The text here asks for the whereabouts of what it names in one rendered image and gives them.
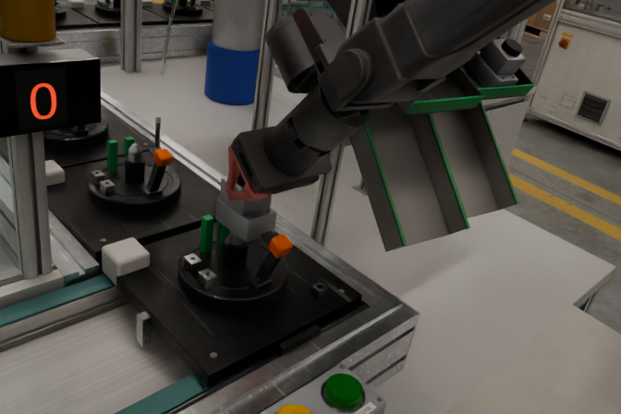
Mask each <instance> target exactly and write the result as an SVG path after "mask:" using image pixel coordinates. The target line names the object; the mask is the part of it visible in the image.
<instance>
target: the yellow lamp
mask: <svg viewBox="0 0 621 414"><path fill-rule="evenodd" d="M0 35H1V36H2V37H4V38H6V39H8V40H12V41H17V42H26V43H38V42H46V41H50V40H52V39H54V38H55V37H56V28H55V0H0Z"/></svg>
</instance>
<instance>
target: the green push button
mask: <svg viewBox="0 0 621 414"><path fill-rule="evenodd" d="M324 393H325V396H326V398H327V399H328V401H329V402H330V403H331V404H333V405H334V406H336V407H338V408H354V407H356V406H357V405H358V404H359V403H360V401H361V399H362V395H363V387H362V385H361V383H360V382H359V381H358V380H357V379H356V378H355V377H353V376H351V375H348V374H344V373H338V374H334V375H332V376H330V377H329V378H328V379H327V381H326V384H325V388H324Z"/></svg>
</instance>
